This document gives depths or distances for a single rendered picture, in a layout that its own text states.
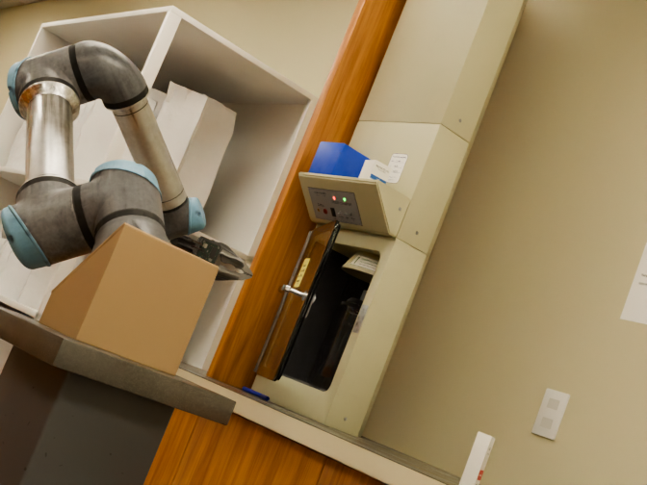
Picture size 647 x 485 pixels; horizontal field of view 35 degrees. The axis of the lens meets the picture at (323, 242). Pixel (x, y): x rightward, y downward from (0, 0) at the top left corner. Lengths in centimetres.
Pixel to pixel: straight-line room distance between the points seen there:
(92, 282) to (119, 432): 23
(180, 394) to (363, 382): 96
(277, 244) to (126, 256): 116
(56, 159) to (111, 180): 17
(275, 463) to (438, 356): 88
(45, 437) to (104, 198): 42
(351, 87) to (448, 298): 64
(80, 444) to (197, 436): 77
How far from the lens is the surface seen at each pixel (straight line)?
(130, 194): 172
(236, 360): 270
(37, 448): 156
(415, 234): 250
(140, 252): 159
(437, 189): 254
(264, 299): 271
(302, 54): 400
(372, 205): 246
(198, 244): 237
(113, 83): 209
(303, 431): 200
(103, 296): 158
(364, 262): 255
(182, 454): 235
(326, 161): 260
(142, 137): 215
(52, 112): 200
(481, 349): 275
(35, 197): 180
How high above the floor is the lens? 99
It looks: 8 degrees up
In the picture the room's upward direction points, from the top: 22 degrees clockwise
